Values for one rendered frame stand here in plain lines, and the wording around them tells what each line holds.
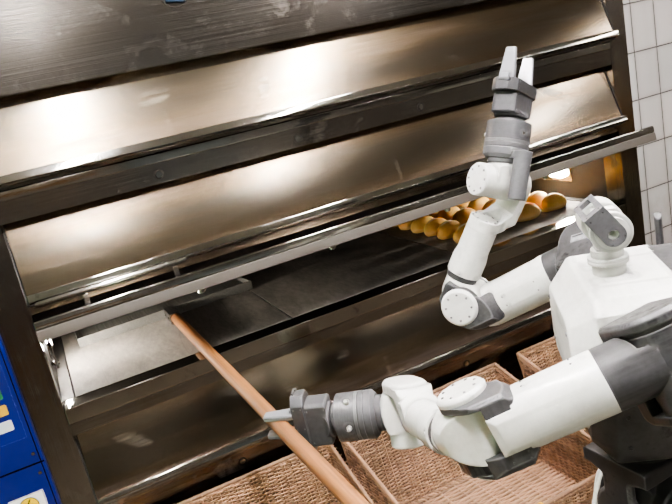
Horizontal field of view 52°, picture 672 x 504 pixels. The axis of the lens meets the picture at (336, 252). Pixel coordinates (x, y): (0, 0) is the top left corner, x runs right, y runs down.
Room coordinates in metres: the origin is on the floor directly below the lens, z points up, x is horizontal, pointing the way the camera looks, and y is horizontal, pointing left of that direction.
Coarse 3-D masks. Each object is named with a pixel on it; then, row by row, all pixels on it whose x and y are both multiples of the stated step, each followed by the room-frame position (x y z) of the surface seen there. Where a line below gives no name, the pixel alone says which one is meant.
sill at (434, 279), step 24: (528, 240) 2.01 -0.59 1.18; (552, 240) 2.04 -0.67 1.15; (384, 288) 1.84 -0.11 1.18; (408, 288) 1.84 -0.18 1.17; (312, 312) 1.77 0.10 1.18; (336, 312) 1.75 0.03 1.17; (360, 312) 1.78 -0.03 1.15; (264, 336) 1.67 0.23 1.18; (288, 336) 1.70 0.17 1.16; (192, 360) 1.61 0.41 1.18; (240, 360) 1.64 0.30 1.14; (120, 384) 1.56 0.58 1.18; (144, 384) 1.55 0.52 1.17; (168, 384) 1.57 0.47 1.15; (72, 408) 1.49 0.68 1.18; (96, 408) 1.50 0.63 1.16
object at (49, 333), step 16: (624, 144) 1.98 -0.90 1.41; (640, 144) 2.00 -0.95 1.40; (576, 160) 1.91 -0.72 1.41; (592, 160) 1.93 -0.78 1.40; (544, 176) 1.86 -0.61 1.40; (432, 208) 1.72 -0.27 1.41; (368, 224) 1.65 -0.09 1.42; (384, 224) 1.66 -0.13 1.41; (320, 240) 1.60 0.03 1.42; (336, 240) 1.61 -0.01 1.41; (272, 256) 1.55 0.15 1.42; (288, 256) 1.56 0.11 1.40; (224, 272) 1.50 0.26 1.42; (240, 272) 1.51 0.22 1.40; (176, 288) 1.46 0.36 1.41; (192, 288) 1.47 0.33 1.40; (128, 304) 1.42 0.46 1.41; (144, 304) 1.43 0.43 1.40; (80, 320) 1.38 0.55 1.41; (96, 320) 1.39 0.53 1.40; (48, 336) 1.35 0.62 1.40
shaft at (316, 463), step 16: (176, 320) 1.87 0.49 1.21; (192, 336) 1.71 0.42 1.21; (208, 352) 1.57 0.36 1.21; (224, 368) 1.45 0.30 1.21; (240, 384) 1.34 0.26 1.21; (256, 400) 1.25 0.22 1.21; (288, 432) 1.10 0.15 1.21; (304, 448) 1.03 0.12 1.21; (320, 464) 0.97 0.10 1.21; (320, 480) 0.95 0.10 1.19; (336, 480) 0.92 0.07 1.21; (336, 496) 0.90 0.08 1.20; (352, 496) 0.87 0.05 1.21
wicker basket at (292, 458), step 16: (320, 448) 1.65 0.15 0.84; (336, 448) 1.64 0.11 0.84; (272, 464) 1.61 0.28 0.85; (288, 464) 1.62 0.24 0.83; (304, 464) 1.63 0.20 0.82; (336, 464) 1.62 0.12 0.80; (240, 480) 1.57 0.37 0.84; (256, 480) 1.58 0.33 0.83; (272, 480) 1.59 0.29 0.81; (288, 480) 1.60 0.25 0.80; (352, 480) 1.53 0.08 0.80; (208, 496) 1.54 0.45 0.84; (224, 496) 1.55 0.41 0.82; (240, 496) 1.56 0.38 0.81; (256, 496) 1.57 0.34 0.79; (272, 496) 1.58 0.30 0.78; (288, 496) 1.59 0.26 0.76; (304, 496) 1.60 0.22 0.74; (320, 496) 1.61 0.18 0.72; (368, 496) 1.46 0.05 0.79
